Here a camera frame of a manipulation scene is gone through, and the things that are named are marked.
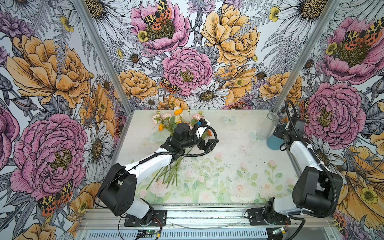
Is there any teal ceramic vase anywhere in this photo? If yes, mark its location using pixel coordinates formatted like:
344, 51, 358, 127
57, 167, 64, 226
267, 135, 284, 151

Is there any pink rose flower stem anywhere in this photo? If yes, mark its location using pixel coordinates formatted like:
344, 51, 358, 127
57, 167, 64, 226
161, 111, 203, 186

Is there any orange poppy flower stem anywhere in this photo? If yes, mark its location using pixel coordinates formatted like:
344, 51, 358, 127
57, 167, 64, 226
174, 107, 184, 124

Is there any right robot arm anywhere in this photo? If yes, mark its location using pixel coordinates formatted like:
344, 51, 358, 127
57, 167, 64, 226
262, 117, 343, 224

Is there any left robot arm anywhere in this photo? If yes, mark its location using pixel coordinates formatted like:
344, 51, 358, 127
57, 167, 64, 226
96, 119, 219, 225

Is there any clear glass cylinder vase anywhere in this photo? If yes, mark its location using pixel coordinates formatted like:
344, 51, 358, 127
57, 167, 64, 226
257, 112, 279, 140

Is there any pink-edged white carnation stem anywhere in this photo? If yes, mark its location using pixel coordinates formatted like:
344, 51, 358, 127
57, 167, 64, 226
152, 111, 176, 136

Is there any green circuit board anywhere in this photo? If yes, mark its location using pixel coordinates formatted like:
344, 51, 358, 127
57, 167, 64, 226
136, 230, 159, 239

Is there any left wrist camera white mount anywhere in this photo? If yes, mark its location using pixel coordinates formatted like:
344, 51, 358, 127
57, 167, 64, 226
194, 118, 211, 138

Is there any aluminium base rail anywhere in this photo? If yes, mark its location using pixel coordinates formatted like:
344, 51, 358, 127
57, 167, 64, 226
76, 205, 337, 240

